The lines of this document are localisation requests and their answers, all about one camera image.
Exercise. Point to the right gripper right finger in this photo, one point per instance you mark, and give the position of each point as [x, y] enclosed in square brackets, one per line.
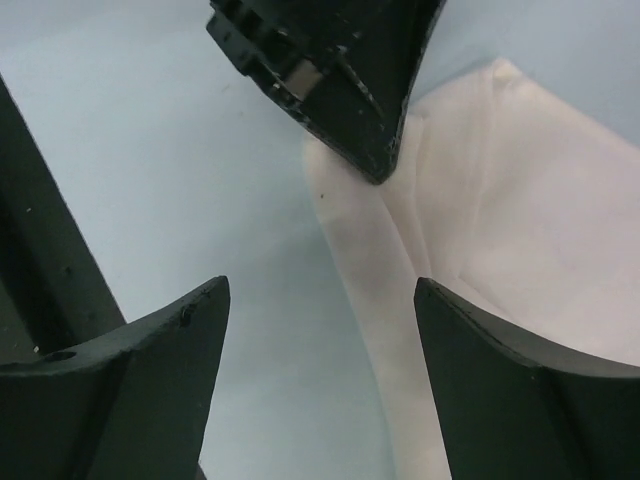
[514, 405]

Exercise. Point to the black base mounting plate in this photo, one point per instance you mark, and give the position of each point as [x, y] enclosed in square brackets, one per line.
[50, 283]

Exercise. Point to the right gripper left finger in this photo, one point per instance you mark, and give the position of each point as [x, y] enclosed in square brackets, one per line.
[130, 404]

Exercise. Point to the white cloth napkin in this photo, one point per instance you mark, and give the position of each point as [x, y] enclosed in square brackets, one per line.
[509, 197]

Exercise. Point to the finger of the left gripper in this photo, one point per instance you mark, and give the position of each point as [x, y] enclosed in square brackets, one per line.
[342, 69]

